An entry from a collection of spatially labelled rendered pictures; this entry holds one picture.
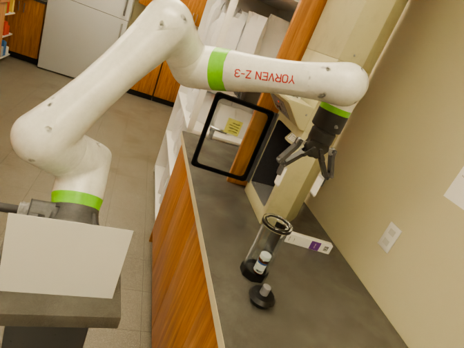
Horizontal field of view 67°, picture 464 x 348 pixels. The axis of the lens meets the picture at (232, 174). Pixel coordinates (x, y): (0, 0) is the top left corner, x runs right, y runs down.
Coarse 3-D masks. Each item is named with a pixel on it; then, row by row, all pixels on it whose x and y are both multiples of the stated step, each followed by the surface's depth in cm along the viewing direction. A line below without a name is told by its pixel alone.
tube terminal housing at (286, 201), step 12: (312, 60) 152; (324, 60) 142; (336, 60) 134; (288, 120) 160; (300, 132) 146; (288, 168) 150; (300, 168) 152; (312, 168) 155; (288, 180) 153; (300, 180) 154; (312, 180) 168; (252, 192) 178; (276, 192) 155; (288, 192) 156; (300, 192) 160; (252, 204) 174; (276, 204) 158; (288, 204) 159; (300, 204) 174; (288, 216) 165
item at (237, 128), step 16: (224, 112) 169; (240, 112) 169; (256, 112) 170; (224, 128) 172; (240, 128) 173; (256, 128) 173; (208, 144) 175; (224, 144) 175; (240, 144) 176; (256, 144) 177; (208, 160) 178; (224, 160) 179; (240, 160) 180
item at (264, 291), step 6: (252, 288) 113; (258, 288) 114; (264, 288) 110; (270, 288) 111; (252, 294) 111; (258, 294) 111; (264, 294) 111; (270, 294) 113; (252, 300) 111; (258, 300) 109; (264, 300) 110; (270, 300) 111; (258, 306) 110; (264, 306) 109; (270, 306) 110
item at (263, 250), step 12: (264, 216) 118; (276, 216) 122; (264, 228) 116; (276, 228) 114; (288, 228) 119; (264, 240) 116; (276, 240) 115; (252, 252) 120; (264, 252) 117; (276, 252) 118; (252, 264) 120; (264, 264) 119
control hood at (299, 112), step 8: (280, 96) 146; (288, 96) 144; (288, 104) 140; (296, 104) 138; (304, 104) 140; (288, 112) 147; (296, 112) 139; (304, 112) 140; (312, 112) 141; (296, 120) 141; (304, 120) 141; (304, 128) 144
